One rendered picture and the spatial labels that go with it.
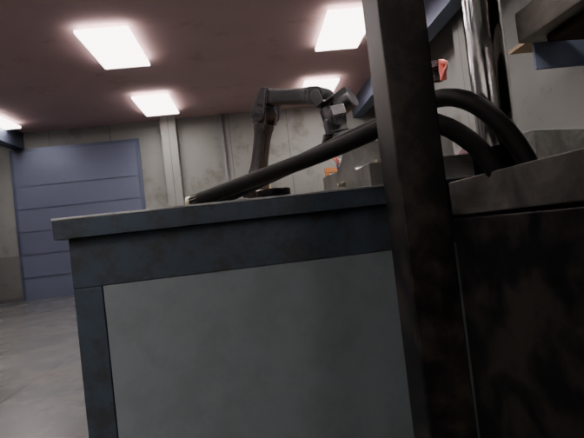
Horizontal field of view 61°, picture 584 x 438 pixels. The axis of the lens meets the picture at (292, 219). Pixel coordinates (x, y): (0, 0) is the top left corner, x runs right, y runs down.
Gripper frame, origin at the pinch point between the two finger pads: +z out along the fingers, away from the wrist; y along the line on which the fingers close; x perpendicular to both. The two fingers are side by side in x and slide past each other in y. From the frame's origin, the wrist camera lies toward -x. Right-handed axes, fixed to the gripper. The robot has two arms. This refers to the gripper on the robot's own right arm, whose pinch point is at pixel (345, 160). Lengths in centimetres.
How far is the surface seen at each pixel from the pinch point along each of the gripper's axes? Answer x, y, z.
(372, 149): -32.7, -2.5, 15.0
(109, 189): 776, -251, -438
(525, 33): -78, 11, 24
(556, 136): -34, 43, 23
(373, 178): -42, -8, 26
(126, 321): -47, -63, 45
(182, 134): 747, -87, -510
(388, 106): -88, -19, 38
